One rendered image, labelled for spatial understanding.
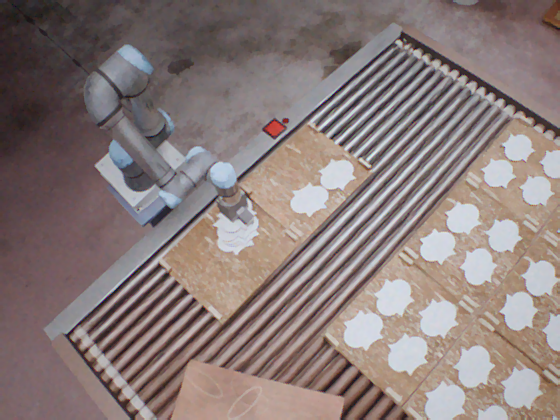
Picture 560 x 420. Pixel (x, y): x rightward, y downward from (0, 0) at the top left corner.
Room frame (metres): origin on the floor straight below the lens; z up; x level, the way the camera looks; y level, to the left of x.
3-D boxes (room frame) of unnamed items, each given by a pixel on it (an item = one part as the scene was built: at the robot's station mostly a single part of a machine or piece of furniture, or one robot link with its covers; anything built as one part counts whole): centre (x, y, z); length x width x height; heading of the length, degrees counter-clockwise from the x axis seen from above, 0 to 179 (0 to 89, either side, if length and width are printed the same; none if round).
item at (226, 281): (0.71, 0.20, 0.93); 0.41 x 0.35 x 0.02; 129
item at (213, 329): (0.79, -0.16, 0.90); 1.95 x 0.05 x 0.05; 127
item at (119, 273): (1.12, 0.09, 0.89); 2.08 x 0.08 x 0.06; 127
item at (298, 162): (0.97, -0.13, 0.93); 0.41 x 0.35 x 0.02; 128
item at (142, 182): (1.10, 0.53, 0.99); 0.15 x 0.15 x 0.10
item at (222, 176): (0.84, 0.15, 1.24); 0.09 x 0.08 x 0.11; 39
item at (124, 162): (1.10, 0.52, 1.11); 0.13 x 0.12 x 0.14; 129
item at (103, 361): (0.95, -0.04, 0.90); 1.95 x 0.05 x 0.05; 127
